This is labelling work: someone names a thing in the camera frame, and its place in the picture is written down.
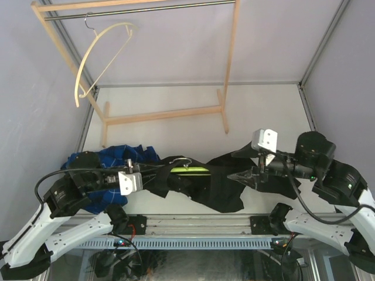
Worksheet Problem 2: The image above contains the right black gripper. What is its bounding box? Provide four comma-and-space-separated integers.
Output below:
226, 141, 316, 188

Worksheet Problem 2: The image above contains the green hanger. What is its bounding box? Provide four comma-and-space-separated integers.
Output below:
169, 157, 210, 176

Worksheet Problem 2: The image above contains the blue plaid shirt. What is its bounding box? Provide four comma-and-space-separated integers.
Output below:
60, 143, 161, 214

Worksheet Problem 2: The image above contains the black shirt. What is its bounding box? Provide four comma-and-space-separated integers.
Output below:
143, 152, 301, 213

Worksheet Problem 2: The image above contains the wooden clothes rack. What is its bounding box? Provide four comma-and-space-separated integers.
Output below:
30, 1, 241, 149

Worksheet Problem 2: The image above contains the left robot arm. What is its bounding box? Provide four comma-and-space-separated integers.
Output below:
1, 152, 159, 280

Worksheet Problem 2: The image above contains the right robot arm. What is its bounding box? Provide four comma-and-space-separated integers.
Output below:
228, 129, 374, 273

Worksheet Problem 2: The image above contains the cream hanger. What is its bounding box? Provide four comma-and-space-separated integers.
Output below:
73, 13, 138, 108

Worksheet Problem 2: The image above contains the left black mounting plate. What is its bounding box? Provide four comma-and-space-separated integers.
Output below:
111, 215, 147, 235

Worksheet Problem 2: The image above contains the black mounting plate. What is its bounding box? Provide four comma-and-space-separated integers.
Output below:
111, 215, 147, 235
250, 215, 279, 236

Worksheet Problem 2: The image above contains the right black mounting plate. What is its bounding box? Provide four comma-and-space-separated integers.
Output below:
250, 215, 279, 236

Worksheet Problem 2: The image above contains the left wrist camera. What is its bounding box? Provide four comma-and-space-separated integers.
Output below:
118, 172, 143, 196

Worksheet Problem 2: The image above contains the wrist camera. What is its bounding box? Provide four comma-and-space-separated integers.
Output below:
251, 129, 278, 152
118, 172, 143, 196

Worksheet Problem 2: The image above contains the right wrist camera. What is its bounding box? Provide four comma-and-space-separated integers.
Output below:
251, 129, 278, 152

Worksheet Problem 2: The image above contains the right camera cable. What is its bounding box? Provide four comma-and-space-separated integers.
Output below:
275, 155, 375, 225

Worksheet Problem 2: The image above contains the camera cable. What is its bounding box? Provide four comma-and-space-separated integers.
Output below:
275, 155, 375, 225
34, 167, 124, 205

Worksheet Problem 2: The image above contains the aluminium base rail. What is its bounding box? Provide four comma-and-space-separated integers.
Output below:
58, 213, 363, 237

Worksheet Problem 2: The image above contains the grey slotted cable duct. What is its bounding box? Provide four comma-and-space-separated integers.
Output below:
76, 236, 286, 250

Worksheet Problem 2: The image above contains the left camera cable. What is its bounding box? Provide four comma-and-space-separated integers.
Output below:
34, 167, 124, 205

